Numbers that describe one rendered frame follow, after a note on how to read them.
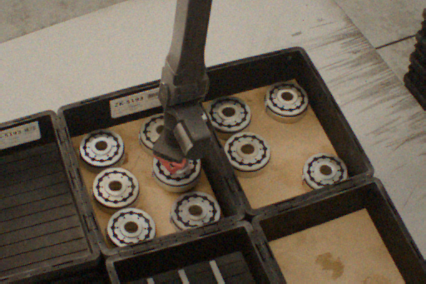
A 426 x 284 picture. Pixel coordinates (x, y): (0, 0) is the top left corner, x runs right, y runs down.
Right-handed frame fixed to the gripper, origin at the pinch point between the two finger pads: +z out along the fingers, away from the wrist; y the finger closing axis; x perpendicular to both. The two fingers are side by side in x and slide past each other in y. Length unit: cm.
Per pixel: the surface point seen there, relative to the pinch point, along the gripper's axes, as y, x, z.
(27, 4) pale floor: 102, 124, 98
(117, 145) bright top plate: -0.1, 14.4, 3.7
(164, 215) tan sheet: -10.2, -2.1, 5.5
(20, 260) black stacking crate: -35.1, 20.3, 5.9
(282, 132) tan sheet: 21.3, -16.2, 6.0
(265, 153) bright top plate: 12.1, -15.5, 2.7
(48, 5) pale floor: 105, 114, 98
